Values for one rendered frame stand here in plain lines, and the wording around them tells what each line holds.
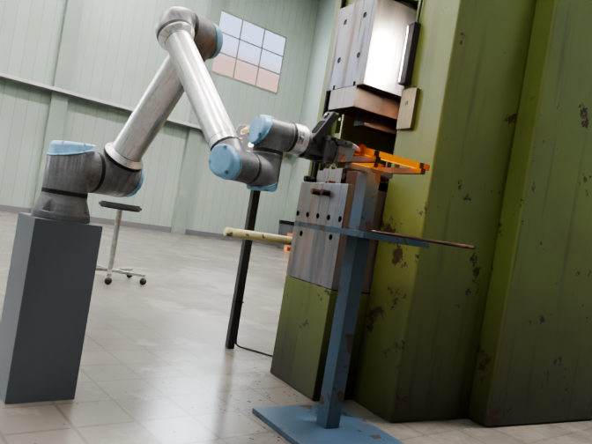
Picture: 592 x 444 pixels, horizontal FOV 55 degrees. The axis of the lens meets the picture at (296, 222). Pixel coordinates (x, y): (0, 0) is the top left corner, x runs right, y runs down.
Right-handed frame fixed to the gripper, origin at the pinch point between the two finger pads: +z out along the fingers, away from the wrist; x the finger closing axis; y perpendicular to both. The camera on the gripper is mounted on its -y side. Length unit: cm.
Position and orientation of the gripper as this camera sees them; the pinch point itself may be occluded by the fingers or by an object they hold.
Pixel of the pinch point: (354, 147)
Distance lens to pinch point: 185.4
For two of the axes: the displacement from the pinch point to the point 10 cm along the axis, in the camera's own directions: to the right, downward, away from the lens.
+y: -1.6, 9.9, 0.0
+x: 5.4, 0.9, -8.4
